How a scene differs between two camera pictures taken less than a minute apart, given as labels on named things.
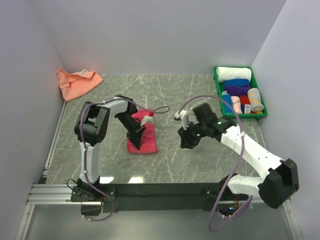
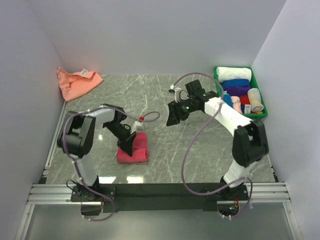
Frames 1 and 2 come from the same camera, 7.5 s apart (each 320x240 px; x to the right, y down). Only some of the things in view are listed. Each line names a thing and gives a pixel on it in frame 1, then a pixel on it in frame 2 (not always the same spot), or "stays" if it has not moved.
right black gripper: x=187 y=141 to x=175 y=114
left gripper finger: x=136 y=137 to x=125 y=139
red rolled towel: x=244 y=99 stays
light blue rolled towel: x=227 y=98 stays
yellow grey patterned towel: x=255 y=100 stays
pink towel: x=148 y=143 to x=140 y=152
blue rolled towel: x=235 y=82 stays
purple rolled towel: x=237 y=91 stays
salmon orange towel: x=74 y=85 stays
